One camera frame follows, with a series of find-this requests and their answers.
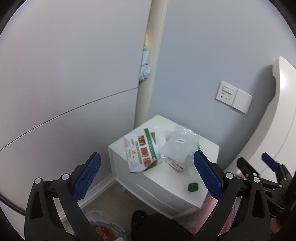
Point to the crinkled clear plastic wrapper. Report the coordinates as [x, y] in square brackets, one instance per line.
[185, 130]

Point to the pink blanket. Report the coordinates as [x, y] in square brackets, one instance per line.
[208, 209]

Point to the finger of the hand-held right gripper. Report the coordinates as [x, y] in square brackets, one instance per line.
[246, 165]
[269, 160]

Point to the white wall switch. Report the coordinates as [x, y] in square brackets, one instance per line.
[242, 101]

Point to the printed food packet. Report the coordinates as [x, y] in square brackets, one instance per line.
[141, 153]

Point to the light blue cloth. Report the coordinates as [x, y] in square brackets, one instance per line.
[145, 69]

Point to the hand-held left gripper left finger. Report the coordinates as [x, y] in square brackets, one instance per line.
[89, 176]

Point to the green bottle cap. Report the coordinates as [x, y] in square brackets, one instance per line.
[193, 187]

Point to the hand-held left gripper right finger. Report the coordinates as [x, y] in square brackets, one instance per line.
[207, 173]

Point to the pale yellow cloth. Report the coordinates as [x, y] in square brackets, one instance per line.
[146, 41]

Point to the clear plastic garbage bag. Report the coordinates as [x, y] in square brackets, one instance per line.
[104, 228]

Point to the beige wardrobe side panel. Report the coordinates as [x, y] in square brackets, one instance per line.
[148, 104]

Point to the frosted plastic bag with label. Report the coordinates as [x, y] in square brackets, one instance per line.
[178, 148]

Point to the white wall socket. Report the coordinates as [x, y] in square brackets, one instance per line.
[225, 93]

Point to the white wardrobe door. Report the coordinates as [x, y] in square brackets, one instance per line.
[69, 58]
[57, 143]

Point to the white bed headboard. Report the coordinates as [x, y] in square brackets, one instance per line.
[277, 115]

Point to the white nightstand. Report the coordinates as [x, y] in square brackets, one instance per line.
[166, 178]

